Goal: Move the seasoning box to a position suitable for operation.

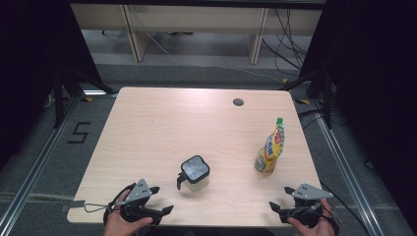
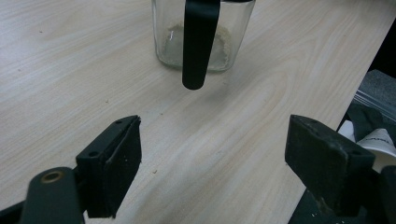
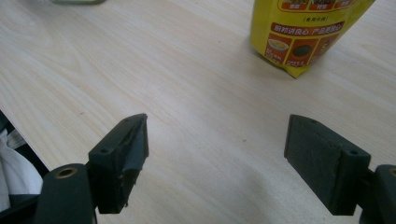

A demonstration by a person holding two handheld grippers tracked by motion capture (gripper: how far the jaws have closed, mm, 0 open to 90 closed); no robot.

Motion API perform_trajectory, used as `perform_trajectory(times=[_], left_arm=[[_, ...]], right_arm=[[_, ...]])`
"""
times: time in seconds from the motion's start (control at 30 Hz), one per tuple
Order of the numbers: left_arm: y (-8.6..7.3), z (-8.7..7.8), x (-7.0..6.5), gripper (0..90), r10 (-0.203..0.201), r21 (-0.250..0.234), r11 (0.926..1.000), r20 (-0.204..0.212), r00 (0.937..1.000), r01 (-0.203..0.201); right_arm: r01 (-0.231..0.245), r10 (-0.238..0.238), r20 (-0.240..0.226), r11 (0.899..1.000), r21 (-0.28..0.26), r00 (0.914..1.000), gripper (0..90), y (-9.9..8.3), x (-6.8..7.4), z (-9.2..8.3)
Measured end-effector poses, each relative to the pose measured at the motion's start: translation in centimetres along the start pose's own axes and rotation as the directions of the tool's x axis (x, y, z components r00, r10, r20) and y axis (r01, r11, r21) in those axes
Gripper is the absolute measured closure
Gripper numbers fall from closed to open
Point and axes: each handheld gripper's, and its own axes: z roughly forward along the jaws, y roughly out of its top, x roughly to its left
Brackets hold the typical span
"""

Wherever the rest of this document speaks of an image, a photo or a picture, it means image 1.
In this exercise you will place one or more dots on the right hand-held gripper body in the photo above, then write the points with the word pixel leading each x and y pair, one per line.
pixel 309 191

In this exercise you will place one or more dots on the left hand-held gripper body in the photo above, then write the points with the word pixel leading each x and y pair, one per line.
pixel 139 191

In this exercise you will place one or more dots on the yellow pouch with green cap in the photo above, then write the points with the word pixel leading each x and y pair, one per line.
pixel 272 149

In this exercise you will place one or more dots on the person's right hand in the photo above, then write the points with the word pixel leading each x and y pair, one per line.
pixel 314 231

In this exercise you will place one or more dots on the person's left hand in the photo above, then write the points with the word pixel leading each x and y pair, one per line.
pixel 118 226

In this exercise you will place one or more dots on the grey tape strip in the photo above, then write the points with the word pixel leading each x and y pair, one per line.
pixel 76 204

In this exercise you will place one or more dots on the black metal stand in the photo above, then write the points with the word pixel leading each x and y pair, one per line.
pixel 327 98
pixel 59 98

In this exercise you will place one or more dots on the grey round table grommet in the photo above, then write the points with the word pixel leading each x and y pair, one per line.
pixel 238 102

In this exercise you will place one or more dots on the metal floor rail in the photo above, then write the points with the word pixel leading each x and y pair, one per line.
pixel 347 170
pixel 36 165

